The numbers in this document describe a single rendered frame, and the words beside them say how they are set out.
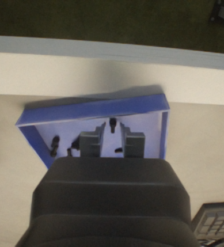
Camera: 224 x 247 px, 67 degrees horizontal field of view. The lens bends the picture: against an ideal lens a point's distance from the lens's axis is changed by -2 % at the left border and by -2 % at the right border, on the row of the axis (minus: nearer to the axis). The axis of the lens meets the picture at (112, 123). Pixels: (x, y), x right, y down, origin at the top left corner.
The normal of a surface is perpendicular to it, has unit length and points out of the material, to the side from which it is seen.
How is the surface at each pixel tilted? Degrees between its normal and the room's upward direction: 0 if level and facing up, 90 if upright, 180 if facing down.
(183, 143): 0
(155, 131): 0
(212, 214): 71
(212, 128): 0
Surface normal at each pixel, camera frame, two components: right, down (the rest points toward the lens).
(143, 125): -0.02, 0.69
